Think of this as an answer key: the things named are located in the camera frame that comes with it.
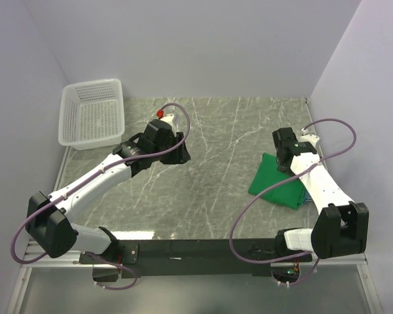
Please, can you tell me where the green tank top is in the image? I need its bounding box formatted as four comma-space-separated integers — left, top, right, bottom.
248, 153, 305, 209

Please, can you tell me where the teal tank top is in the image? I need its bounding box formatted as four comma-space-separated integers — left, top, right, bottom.
303, 189, 312, 203

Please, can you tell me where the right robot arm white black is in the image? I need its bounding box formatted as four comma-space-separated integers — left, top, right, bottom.
272, 128, 369, 261

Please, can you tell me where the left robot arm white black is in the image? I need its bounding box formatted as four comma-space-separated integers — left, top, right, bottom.
26, 114, 191, 263

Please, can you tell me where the white plastic laundry basket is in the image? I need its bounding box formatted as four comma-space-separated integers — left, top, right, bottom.
58, 78, 125, 150

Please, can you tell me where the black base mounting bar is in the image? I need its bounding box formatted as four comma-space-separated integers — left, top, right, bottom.
79, 238, 302, 282

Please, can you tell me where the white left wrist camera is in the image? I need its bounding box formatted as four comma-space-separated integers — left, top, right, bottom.
157, 109, 180, 128

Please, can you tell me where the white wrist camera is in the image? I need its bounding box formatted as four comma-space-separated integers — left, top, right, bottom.
157, 109, 180, 128
299, 128, 320, 148

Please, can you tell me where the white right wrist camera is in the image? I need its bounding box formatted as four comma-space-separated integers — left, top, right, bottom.
299, 128, 320, 148

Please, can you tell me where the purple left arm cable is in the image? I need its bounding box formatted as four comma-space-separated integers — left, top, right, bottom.
10, 103, 191, 291

